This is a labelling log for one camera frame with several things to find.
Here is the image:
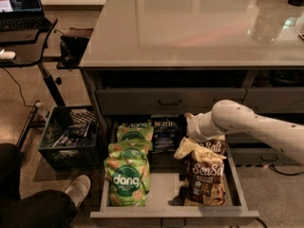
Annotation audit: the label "blue chip bag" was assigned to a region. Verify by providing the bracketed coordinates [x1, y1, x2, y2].
[152, 115, 179, 152]

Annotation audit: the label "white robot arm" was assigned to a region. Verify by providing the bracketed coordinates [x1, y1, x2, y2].
[174, 100, 304, 164]

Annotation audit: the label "middle brown sea salt bag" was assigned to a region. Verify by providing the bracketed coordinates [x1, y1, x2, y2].
[199, 135, 227, 155]

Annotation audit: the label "brown sea salt bag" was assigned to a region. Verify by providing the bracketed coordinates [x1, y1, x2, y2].
[187, 146, 226, 206]
[199, 135, 227, 155]

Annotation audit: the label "front brown sea salt bag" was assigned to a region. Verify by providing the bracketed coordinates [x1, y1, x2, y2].
[187, 146, 226, 206]

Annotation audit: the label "grey top drawer front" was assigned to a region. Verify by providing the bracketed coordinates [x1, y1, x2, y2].
[96, 87, 246, 115]

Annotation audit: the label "rear green dang bag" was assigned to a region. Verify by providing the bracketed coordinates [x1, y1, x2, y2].
[117, 124, 154, 142]

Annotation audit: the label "green dang bag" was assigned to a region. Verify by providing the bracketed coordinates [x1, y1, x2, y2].
[104, 158, 150, 207]
[108, 139, 153, 160]
[117, 124, 154, 142]

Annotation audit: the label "middle green dang bag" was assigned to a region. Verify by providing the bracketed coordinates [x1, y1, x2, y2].
[108, 139, 153, 160]

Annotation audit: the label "open grey middle drawer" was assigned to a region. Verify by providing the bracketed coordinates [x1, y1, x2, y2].
[89, 115, 260, 228]

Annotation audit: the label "grey right drawer fronts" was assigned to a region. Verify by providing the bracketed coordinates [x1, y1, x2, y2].
[226, 86, 304, 167]

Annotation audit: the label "front green dang bag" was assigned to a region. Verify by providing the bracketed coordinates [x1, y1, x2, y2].
[104, 158, 150, 207]

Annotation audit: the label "grey cabinet with glass counter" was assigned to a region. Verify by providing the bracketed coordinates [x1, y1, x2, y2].
[80, 0, 304, 228]

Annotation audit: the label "grey slipper shoe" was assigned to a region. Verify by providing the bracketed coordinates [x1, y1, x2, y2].
[66, 175, 91, 208]

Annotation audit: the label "black plastic crate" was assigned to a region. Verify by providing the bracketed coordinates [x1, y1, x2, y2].
[38, 105, 100, 170]

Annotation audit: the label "black box on floor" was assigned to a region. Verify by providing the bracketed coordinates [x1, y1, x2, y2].
[57, 28, 93, 69]

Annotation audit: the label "person leg black trousers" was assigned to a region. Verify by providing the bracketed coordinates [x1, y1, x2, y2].
[0, 143, 76, 228]

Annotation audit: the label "black adjustable side desk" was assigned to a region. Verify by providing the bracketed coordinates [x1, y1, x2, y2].
[0, 18, 65, 149]

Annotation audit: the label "white computer mouse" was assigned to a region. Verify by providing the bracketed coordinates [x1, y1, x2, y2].
[0, 51, 16, 61]

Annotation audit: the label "black laptop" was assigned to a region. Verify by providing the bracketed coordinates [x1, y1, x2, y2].
[0, 0, 45, 32]

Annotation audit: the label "black cable on floor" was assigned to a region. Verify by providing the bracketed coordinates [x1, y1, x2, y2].
[2, 67, 36, 108]

